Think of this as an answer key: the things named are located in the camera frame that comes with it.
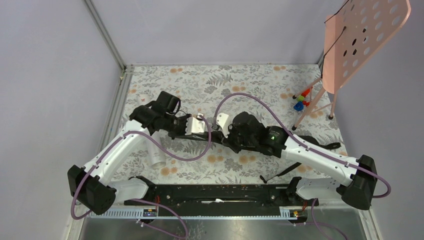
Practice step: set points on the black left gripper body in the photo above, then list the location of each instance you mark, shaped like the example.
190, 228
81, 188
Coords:
176, 125

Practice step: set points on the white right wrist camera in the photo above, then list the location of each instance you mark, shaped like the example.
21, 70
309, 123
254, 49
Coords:
222, 122

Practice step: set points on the colourful toy pile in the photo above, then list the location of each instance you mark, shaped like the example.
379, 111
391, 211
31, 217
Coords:
303, 100

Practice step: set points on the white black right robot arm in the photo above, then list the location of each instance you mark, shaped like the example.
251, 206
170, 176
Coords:
351, 179

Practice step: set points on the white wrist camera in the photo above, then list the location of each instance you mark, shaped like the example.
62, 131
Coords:
195, 124
222, 122

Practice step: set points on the white shuttlecock tube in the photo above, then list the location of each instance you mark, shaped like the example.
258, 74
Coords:
156, 157

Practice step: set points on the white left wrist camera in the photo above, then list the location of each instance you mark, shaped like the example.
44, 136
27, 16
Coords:
195, 124

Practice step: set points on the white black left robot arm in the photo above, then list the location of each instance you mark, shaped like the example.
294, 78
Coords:
92, 184

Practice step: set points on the pink perforated metal chair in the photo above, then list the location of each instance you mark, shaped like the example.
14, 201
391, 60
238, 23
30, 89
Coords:
353, 34

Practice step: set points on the floral table mat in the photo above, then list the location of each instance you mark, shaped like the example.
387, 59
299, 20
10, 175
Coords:
265, 91

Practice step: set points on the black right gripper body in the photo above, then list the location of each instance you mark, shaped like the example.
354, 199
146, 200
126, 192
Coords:
235, 140

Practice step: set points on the black Crossway racket bag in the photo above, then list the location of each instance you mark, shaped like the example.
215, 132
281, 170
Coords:
215, 137

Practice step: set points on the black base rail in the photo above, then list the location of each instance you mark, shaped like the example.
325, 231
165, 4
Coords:
223, 200

